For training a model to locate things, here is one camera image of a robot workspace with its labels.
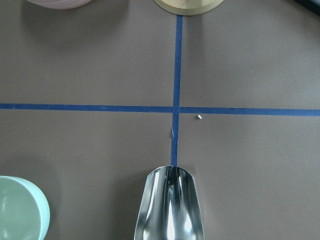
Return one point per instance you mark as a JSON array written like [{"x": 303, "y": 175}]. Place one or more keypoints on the steel ice scoop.
[{"x": 169, "y": 207}]

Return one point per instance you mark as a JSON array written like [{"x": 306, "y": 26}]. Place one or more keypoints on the round wooden stand base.
[{"x": 188, "y": 7}]

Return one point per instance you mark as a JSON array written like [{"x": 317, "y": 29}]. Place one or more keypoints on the green ceramic bowl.
[{"x": 24, "y": 210}]

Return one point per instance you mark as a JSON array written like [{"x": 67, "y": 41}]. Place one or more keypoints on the pink bowl with ice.
[{"x": 60, "y": 4}]

